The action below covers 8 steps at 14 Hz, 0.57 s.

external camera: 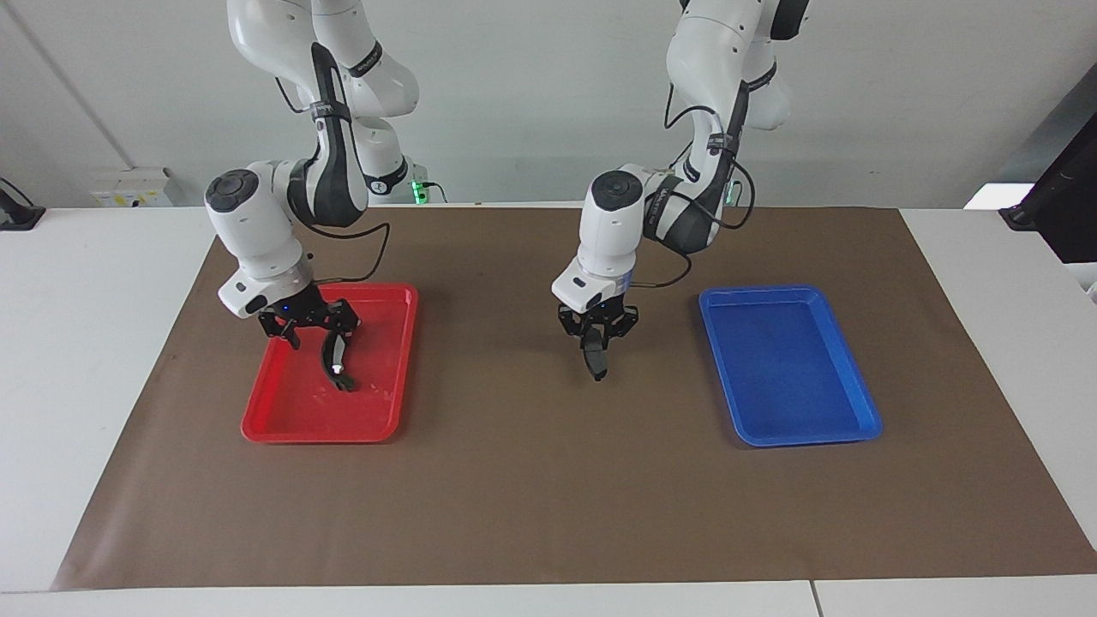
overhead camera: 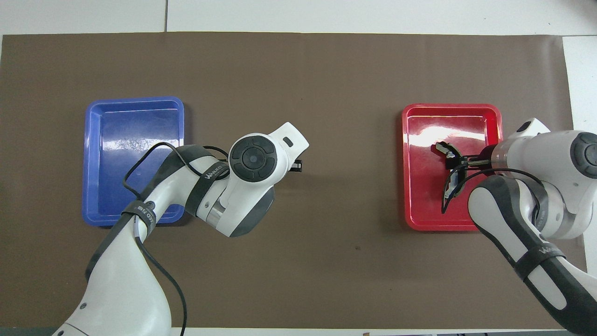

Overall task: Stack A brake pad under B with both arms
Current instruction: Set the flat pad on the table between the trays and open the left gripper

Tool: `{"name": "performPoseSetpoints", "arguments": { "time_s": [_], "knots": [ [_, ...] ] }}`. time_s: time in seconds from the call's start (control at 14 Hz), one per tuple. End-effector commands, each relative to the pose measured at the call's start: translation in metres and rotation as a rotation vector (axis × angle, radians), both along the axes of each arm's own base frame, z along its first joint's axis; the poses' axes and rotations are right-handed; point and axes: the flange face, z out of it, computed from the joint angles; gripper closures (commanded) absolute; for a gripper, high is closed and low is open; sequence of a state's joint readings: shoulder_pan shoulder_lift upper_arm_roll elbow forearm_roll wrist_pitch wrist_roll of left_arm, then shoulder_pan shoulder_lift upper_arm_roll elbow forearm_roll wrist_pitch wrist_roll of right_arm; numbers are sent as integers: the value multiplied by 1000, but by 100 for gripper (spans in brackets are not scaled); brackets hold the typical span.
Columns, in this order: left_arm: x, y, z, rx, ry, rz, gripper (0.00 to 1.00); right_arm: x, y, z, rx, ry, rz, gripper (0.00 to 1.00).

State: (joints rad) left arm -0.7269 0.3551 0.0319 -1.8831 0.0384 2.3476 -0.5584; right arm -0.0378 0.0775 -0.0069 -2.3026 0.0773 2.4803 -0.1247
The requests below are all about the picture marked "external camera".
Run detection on brown paper table mat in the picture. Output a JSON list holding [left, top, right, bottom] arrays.
[[50, 206, 1097, 592]]

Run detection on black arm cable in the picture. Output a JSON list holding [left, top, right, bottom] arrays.
[[274, 73, 392, 285], [630, 103, 757, 288]]

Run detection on curved black metal bracket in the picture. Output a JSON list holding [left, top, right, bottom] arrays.
[[321, 330, 361, 393]]

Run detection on small dark brake pad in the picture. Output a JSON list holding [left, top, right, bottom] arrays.
[[584, 330, 610, 383]]

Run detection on blue plastic tray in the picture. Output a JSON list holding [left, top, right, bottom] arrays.
[[698, 285, 883, 448]]

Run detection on black monitor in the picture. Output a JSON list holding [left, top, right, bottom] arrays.
[[998, 111, 1097, 265]]

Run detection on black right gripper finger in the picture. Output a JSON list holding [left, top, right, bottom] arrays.
[[326, 298, 363, 344], [261, 315, 303, 350]]

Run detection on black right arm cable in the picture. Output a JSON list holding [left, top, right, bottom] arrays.
[[274, 73, 392, 285]]

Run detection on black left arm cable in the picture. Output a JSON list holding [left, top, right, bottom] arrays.
[[630, 103, 757, 288]]

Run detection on white wall power box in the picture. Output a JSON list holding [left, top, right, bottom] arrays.
[[90, 167, 177, 208]]

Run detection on red plastic tray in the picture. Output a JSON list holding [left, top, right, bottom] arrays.
[[241, 283, 419, 444]]

